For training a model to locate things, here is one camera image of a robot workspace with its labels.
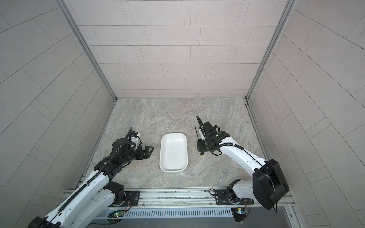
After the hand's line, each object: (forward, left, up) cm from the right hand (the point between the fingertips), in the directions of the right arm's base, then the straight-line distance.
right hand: (199, 147), depth 83 cm
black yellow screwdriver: (-6, -1, +3) cm, 6 cm away
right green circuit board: (-32, -17, -8) cm, 37 cm away
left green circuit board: (-29, +42, -3) cm, 51 cm away
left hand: (+1, +28, +3) cm, 28 cm away
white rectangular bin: (0, +16, -4) cm, 16 cm away
